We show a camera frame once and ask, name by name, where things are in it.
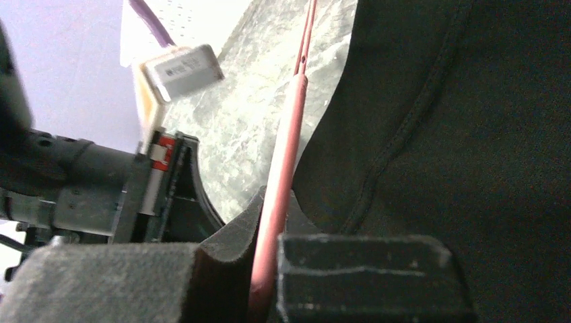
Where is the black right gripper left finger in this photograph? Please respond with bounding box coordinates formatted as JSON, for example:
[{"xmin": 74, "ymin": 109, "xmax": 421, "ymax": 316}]
[{"xmin": 1, "ymin": 187, "xmax": 265, "ymax": 322}]

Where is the thin pink wire hanger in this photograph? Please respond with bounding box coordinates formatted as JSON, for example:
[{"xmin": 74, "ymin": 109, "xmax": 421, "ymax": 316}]
[{"xmin": 246, "ymin": 0, "xmax": 317, "ymax": 322}]

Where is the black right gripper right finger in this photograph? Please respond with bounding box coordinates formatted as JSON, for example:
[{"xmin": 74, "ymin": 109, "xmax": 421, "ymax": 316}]
[{"xmin": 275, "ymin": 195, "xmax": 477, "ymax": 322}]

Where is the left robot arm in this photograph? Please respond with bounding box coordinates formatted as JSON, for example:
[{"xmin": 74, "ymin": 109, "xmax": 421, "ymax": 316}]
[{"xmin": 1, "ymin": 36, "xmax": 223, "ymax": 251}]

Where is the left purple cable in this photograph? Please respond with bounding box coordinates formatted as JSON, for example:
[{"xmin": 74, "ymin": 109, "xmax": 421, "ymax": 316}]
[{"xmin": 128, "ymin": 0, "xmax": 177, "ymax": 49}]

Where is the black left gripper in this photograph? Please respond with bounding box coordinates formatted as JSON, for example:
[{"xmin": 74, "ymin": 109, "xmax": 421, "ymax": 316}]
[{"xmin": 109, "ymin": 131, "xmax": 224, "ymax": 244}]

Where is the white plastic laundry basket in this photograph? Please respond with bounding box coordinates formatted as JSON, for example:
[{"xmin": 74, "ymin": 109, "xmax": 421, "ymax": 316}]
[{"xmin": 119, "ymin": 0, "xmax": 251, "ymax": 67}]

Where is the black skirt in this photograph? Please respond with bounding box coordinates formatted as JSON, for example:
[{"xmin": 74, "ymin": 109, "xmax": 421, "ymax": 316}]
[{"xmin": 293, "ymin": 1, "xmax": 570, "ymax": 322}]

